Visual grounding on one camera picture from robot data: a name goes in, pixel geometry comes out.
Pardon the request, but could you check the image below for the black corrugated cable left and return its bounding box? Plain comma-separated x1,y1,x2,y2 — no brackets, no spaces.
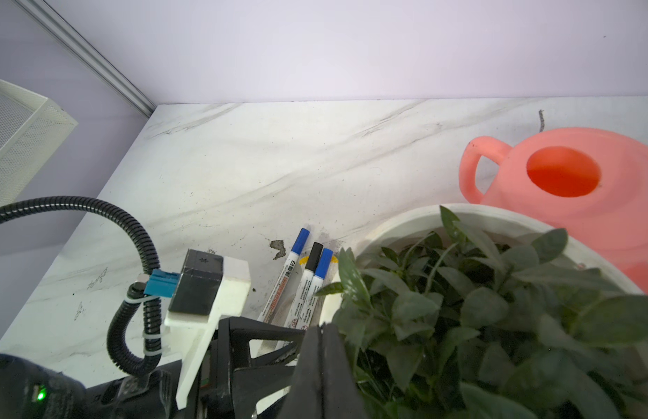
0,196,163,377

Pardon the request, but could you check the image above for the lower white mesh shelf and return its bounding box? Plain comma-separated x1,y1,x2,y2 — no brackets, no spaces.
0,79,78,207

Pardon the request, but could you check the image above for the potted green plant white pot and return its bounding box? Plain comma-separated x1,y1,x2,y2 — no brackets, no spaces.
319,205,648,418

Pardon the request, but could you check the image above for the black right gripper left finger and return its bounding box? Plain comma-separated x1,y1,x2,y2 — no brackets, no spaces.
278,326,323,419

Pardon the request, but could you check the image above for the white marker pen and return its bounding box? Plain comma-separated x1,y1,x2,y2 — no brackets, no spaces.
284,242,323,328
296,249,334,330
258,228,310,323

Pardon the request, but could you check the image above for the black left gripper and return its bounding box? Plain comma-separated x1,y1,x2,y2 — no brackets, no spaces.
0,317,305,418

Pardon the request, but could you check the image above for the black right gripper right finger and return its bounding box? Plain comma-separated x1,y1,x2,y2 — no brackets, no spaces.
322,323,368,419

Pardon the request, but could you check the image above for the pink watering can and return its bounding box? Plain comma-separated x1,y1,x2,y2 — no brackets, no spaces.
458,127,648,294

